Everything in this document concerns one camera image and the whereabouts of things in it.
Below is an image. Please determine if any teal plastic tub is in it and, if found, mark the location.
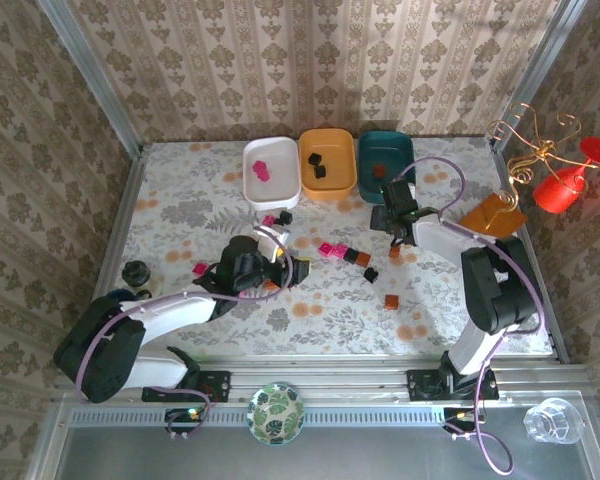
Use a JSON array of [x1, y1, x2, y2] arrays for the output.
[[357, 130, 415, 206]]

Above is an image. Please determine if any yellow-orange plastic tub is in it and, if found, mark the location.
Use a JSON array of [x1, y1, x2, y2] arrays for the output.
[[298, 128, 357, 204]]

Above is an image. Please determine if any white plastic tub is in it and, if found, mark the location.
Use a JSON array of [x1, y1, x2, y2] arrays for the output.
[[242, 135, 301, 211]]

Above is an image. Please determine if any black round knob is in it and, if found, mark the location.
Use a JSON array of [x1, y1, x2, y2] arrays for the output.
[[121, 259, 152, 290]]

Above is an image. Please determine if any leaf pattern bowl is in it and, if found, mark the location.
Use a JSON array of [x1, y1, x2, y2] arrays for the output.
[[246, 382, 306, 446]]

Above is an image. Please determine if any small black connector board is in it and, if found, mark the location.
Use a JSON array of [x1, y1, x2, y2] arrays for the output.
[[164, 407, 205, 441], [442, 407, 487, 441]]

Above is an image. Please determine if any clear glass cup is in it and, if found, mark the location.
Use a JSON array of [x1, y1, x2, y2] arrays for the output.
[[522, 397, 584, 446]]

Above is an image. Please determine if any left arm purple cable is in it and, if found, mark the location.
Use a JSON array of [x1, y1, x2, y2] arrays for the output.
[[74, 224, 296, 436]]

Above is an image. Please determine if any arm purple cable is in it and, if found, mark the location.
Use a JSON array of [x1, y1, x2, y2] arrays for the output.
[[74, 224, 296, 436], [394, 157, 549, 476]]

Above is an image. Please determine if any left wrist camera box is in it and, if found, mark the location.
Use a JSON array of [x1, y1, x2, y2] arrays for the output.
[[253, 224, 290, 264]]

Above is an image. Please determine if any gold wire rack orange base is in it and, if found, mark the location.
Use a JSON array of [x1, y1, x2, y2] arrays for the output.
[[457, 102, 589, 237]]

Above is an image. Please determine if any aluminium table side rail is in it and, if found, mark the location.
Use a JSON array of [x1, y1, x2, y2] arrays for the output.
[[490, 143, 572, 365], [72, 149, 149, 369]]

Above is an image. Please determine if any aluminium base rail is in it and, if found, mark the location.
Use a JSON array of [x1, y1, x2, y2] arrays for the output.
[[54, 363, 589, 404]]

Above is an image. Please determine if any grey slotted cable duct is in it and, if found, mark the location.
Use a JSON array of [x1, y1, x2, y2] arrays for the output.
[[69, 405, 449, 426]]

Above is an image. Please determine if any aluminium frame post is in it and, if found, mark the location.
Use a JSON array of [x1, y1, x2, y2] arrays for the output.
[[489, 0, 594, 151], [35, 0, 145, 159]]

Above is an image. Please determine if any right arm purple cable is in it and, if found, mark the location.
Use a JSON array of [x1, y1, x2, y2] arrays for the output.
[[394, 157, 549, 476]]

